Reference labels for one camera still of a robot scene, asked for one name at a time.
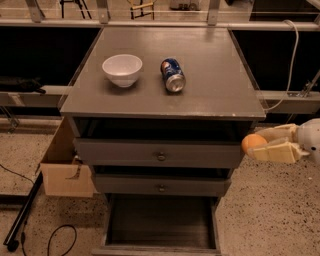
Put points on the grey middle drawer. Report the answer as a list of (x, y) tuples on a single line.
[(153, 185)]

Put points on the black floor rail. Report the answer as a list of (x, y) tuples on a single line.
[(26, 203)]

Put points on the blue soda can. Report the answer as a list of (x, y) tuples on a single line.
[(173, 75)]

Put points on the grey top drawer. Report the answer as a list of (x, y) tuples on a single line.
[(182, 154)]

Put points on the white bowl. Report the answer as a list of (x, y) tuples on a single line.
[(122, 70)]

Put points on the orange fruit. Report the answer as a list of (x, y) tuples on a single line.
[(251, 141)]

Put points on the metal railing frame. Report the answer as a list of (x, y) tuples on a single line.
[(100, 13)]

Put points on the grey wooden drawer cabinet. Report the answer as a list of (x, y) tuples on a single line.
[(218, 103)]

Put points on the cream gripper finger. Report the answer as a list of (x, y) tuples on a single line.
[(287, 132), (280, 151)]

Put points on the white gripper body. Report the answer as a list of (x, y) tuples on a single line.
[(310, 138)]

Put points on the black object on ledge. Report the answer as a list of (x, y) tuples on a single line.
[(18, 84)]

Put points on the grey open bottom drawer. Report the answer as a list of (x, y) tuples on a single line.
[(158, 225)]

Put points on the cardboard box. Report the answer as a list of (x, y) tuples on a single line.
[(63, 172)]

